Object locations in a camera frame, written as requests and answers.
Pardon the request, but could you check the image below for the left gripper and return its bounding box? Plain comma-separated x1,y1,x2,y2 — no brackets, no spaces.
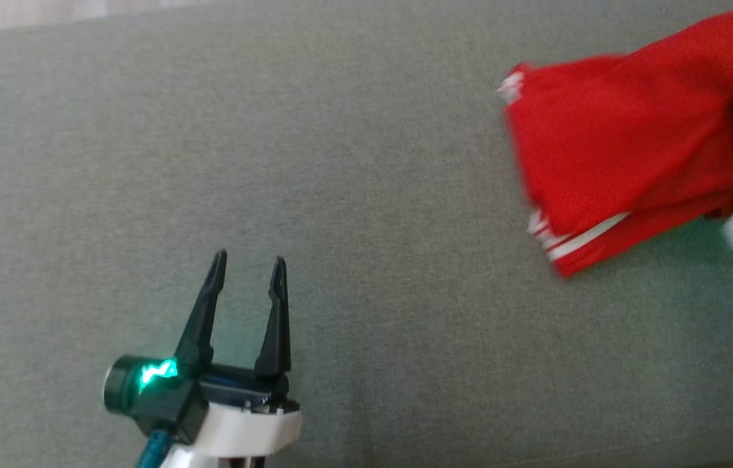
174,249,303,457

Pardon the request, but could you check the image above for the red jersey with white trim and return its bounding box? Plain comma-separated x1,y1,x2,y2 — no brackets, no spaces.
496,10,733,279

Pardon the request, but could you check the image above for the large grey sofa chaise cushion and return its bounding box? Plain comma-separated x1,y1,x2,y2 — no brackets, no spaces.
0,0,733,468

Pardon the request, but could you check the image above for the blue cable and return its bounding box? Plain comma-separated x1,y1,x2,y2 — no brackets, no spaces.
135,429,175,468

